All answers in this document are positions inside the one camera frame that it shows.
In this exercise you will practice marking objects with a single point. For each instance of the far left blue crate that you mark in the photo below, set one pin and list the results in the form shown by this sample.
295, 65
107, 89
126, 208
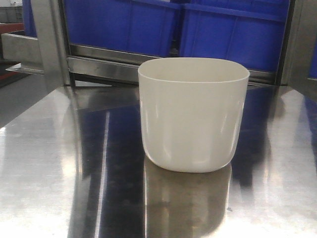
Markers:
28, 19

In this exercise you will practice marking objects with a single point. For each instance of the right blue plastic crate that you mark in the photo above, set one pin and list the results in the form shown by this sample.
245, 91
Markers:
249, 32

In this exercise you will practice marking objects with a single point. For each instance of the stainless steel shelf frame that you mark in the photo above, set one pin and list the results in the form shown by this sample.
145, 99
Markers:
51, 54

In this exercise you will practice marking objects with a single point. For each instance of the blue plastic crate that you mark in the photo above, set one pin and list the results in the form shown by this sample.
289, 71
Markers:
136, 26
249, 32

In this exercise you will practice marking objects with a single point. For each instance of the left blue plastic crate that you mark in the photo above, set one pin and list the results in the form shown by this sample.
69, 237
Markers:
136, 26

